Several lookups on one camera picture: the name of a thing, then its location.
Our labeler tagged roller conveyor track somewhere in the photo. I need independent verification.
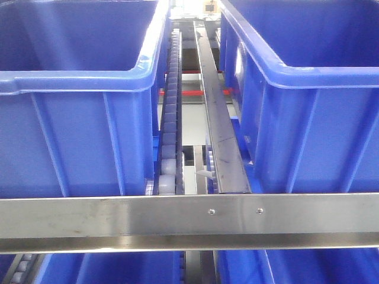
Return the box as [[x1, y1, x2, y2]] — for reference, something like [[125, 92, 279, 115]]
[[156, 28, 184, 196]]

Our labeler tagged large blue bin left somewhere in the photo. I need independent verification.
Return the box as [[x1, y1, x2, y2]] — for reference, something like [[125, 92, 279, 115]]
[[1, 1, 169, 198]]

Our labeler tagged large blue bin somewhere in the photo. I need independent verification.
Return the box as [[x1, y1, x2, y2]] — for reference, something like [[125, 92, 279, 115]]
[[220, 1, 378, 193], [1, 1, 169, 198]]

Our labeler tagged lower blue bin left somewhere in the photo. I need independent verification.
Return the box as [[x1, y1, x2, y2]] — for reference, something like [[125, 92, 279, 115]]
[[1, 251, 184, 283]]

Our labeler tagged large blue bin right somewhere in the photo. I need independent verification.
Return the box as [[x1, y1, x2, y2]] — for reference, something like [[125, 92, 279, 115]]
[[220, 1, 378, 193]]

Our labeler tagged lower blue bin right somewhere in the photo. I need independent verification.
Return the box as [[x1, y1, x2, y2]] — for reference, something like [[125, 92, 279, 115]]
[[218, 248, 378, 283]]

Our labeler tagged steel divider rail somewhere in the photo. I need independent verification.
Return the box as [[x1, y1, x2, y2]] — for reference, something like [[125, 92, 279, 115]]
[[194, 21, 251, 194]]

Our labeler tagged steel front shelf rail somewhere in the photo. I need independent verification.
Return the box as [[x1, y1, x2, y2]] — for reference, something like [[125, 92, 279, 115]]
[[1, 193, 378, 254]]

